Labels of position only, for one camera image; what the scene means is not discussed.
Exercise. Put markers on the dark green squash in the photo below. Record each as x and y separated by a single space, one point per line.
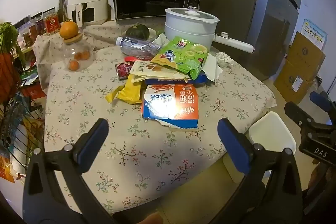
136 31

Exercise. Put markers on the small orange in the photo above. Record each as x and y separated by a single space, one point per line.
85 55
77 56
74 65

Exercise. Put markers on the white pot lid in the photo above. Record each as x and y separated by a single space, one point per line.
191 14

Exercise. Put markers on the large orange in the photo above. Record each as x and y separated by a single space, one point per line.
69 29

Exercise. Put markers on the red drink can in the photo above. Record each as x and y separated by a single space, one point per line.
123 70

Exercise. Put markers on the grey refrigerator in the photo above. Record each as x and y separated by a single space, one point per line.
249 3

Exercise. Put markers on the white tissue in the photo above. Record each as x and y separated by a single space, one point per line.
224 58
161 40

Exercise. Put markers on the cardboard box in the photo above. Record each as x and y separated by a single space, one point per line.
291 82
304 50

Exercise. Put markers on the clear plastic bottle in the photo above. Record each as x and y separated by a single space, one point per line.
136 47

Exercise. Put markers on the white paper sheet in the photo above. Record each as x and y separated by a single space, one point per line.
212 66

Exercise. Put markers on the red plastic wrapper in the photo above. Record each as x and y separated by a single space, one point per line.
130 58

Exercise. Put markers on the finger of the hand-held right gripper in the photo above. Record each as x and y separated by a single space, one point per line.
319 100
295 112

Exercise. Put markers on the beige snack bag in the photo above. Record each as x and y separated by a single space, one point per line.
149 67

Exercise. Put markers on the brown spice jar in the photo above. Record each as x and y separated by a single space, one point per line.
38 27

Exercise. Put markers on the green package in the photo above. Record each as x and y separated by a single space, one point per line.
30 75

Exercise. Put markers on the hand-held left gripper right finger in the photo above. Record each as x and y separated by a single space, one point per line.
233 145

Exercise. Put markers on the yellow wrapper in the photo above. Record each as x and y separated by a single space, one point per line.
128 94

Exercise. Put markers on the red flat package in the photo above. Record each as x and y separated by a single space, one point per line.
34 91

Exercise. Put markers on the green snack bag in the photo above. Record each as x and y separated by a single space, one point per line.
181 56

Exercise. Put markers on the blue wall notice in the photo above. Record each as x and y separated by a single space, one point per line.
315 32

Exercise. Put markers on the green leafy plant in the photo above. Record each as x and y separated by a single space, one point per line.
9 35

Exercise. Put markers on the white trash bin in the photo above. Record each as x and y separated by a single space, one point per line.
270 129

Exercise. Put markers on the blue orange white carton box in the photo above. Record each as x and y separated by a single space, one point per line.
168 106

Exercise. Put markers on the clear glass jar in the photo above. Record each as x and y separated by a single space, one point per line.
78 47

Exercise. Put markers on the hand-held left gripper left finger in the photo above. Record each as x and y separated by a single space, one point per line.
93 140

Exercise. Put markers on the blue package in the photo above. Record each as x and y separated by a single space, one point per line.
200 78

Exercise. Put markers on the cork jar lid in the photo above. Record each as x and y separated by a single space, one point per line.
73 39

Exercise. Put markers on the white electric pot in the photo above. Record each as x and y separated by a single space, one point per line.
189 29

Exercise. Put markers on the red label jar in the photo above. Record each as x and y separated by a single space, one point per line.
52 22

